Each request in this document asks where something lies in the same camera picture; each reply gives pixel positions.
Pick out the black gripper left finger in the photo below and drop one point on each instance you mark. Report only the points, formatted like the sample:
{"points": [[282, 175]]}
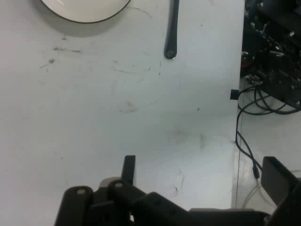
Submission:
{"points": [[122, 202]]}

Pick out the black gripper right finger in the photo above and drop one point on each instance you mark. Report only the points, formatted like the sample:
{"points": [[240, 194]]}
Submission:
{"points": [[279, 179]]}

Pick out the small black table-edge clip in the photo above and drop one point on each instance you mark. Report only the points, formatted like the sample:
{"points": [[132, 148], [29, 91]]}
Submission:
{"points": [[234, 94]]}

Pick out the black electronics clutter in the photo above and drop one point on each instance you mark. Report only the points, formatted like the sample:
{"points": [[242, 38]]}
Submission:
{"points": [[275, 47]]}

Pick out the white plate with black rim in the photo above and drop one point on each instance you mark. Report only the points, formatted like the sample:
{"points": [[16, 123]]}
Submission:
{"points": [[87, 9]]}

